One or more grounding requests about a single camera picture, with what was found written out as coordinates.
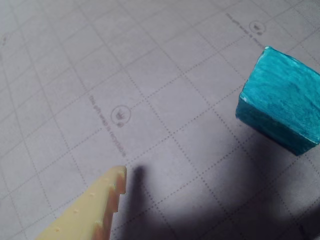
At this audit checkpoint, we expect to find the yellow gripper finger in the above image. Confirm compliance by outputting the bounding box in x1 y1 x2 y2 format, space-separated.
33 165 128 240

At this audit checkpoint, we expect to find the gridded gift wrap paper sheet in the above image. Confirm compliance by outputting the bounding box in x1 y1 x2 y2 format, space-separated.
0 0 320 240

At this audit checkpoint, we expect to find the blue painted block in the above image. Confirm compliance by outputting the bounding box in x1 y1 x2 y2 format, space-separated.
235 45 320 156

